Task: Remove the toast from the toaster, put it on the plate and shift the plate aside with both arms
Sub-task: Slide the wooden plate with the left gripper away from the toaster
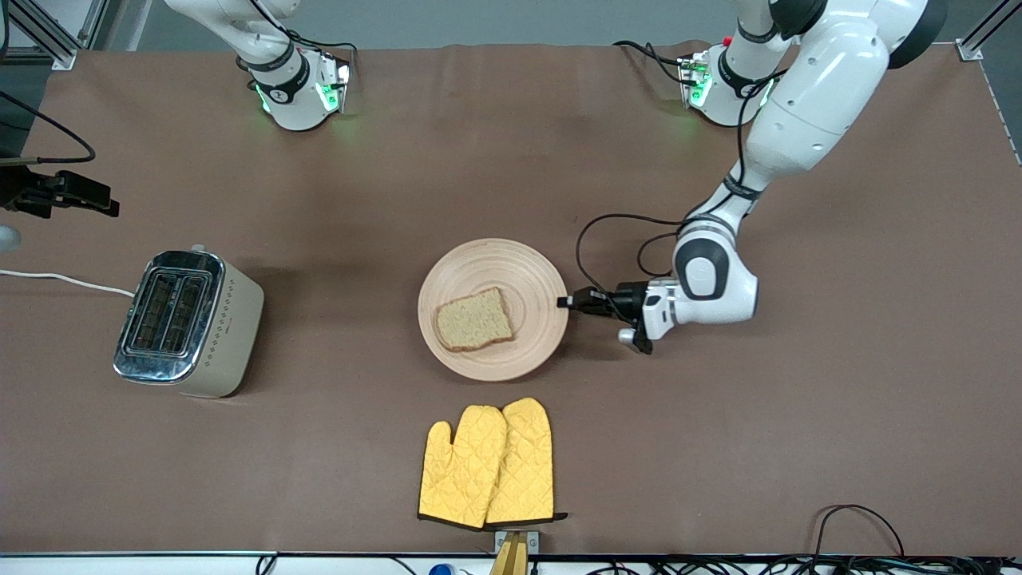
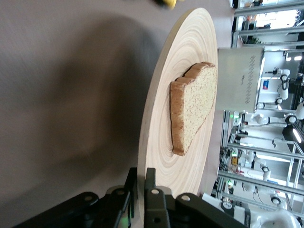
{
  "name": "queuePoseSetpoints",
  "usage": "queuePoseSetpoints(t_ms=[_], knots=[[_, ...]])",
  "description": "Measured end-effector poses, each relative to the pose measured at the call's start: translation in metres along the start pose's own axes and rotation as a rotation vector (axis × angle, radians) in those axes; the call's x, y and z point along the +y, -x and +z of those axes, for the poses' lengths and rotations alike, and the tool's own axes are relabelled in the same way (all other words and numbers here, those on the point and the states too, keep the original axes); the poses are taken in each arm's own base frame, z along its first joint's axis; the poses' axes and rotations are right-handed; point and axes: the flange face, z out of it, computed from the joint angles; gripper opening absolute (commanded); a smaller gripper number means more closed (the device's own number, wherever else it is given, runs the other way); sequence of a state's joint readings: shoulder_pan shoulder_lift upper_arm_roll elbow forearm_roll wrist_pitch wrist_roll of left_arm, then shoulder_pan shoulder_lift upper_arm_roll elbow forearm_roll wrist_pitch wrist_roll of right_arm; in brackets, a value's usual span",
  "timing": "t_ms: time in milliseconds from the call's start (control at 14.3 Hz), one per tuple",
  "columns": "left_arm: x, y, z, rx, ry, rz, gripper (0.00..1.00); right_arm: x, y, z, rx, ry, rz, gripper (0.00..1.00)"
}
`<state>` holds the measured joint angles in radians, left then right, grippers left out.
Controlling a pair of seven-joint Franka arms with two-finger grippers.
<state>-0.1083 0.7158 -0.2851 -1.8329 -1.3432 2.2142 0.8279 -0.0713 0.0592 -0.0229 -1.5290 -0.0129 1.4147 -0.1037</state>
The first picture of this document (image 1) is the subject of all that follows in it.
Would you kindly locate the grey metal mounting plate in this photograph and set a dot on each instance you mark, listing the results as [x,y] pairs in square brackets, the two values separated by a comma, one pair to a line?
[533,541]

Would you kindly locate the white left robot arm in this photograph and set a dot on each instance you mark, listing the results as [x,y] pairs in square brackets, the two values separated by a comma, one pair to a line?
[830,88]

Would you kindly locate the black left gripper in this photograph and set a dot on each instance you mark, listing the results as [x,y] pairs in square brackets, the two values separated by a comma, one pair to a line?
[626,299]

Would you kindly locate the slice of brown toast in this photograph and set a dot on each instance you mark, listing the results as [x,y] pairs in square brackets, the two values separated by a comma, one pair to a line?
[475,323]

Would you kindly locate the brown table cover sheet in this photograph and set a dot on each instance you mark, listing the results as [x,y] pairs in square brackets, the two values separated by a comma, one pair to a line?
[639,447]

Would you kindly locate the wooden beam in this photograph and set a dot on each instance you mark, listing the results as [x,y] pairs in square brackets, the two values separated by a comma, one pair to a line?
[509,559]

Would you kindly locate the aluminium frame profile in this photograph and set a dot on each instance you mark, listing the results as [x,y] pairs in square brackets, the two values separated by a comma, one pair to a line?
[62,57]
[970,52]

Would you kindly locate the round light wooden plate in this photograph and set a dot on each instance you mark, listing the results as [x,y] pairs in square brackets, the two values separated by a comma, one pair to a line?
[511,271]

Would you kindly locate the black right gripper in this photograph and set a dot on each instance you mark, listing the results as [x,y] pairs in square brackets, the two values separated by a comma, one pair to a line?
[22,194]

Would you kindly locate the yellow quilted oven mitt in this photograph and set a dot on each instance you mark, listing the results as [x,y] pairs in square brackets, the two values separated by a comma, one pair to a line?
[463,471]
[527,463]

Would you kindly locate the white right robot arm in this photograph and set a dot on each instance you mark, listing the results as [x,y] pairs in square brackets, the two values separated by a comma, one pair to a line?
[291,96]

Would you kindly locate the cream and chrome toaster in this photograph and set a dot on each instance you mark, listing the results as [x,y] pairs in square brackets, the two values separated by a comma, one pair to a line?
[227,335]

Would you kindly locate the blue cap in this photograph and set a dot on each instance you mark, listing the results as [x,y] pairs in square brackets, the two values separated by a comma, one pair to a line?
[441,570]

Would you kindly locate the metal base connector bracket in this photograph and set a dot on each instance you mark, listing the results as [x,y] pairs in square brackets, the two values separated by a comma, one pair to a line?
[691,80]
[339,80]

